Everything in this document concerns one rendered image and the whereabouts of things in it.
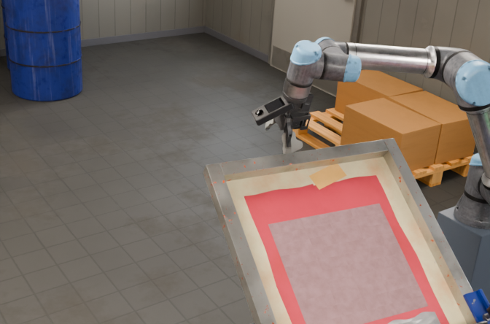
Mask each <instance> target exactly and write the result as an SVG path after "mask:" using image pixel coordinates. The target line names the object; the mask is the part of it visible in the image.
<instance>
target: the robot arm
mask: <svg viewBox="0 0 490 324"><path fill-rule="evenodd" d="M361 69H365V70H375V71H384V72H402V73H412V74H423V75H424V77H426V78H432V79H436V80H440V81H441V82H444V83H445V84H447V86H448V87H450V88H451V89H452V90H453V92H454V95H455V97H456V101H457V104H458V107H459V108H460V110H461V111H464V112H466V114H467V118H468V120H469V124H470V127H471V130H472V135H473V137H474V140H475V144H476V147H477V149H478V153H477V154H474V155H473V156H472V158H471V161H470V163H469V165H470V167H469V170H468V174H467V180H466V184H465V187H464V193H463V195H462V197H461V198H460V199H459V201H458V202H457V204H456V206H455V208H454V216H455V218H456V219H457V220H458V221H460V222H461V223H464V224H465V225H468V226H471V227H473V228H480V229H490V63H487V62H485V61H483V60H482V59H480V58H479V57H478V56H476V55H475V54H474V53H472V52H470V51H469V50H465V49H461V48H455V47H438V46H428V47H427V48H426V49H422V48H412V47H395V46H386V45H369V44H360V43H351V42H336V41H334V40H333V39H331V38H329V37H322V38H320V39H318V40H316V41H315V42H311V41H308V40H303V41H299V42H298V43H297V44H296V45H295V47H294V49H293V51H292V54H291V56H290V62H289V67H288V70H287V76H286V79H285V81H284V87H283V92H282V96H280V97H278V98H277V99H274V100H272V101H270V102H268V103H267V104H264V105H262V106H261V107H258V108H256V109H255V110H253V111H251V114H252V117H253V118H254V121H255V122H256V124H257V125H258V126H261V125H262V124H263V123H266V124H265V130H266V131H267V130H268V129H270V128H271V126H273V124H274V123H277V125H278V126H279V128H280V130H284V133H283V135H282V136H281V137H282V142H283V154H285V153H293V152H295V151H297V150H299V149H301V148H302V147H303V143H302V142H301V141H299V140H296V136H295V132H294V131H292V129H299V128H300V130H306V129H307V128H308V124H309V121H310V119H311V114H310V113H309V110H310V106H311V102H312V99H313V97H314V95H313V94H312V93H311V92H310V90H311V86H312V82H313V80H314V79H320V80H332V81H340V82H356V81H357V80H358V78H359V76H360V72H361ZM307 120H308V123H307V126H305V125H306V121H307Z"/></svg>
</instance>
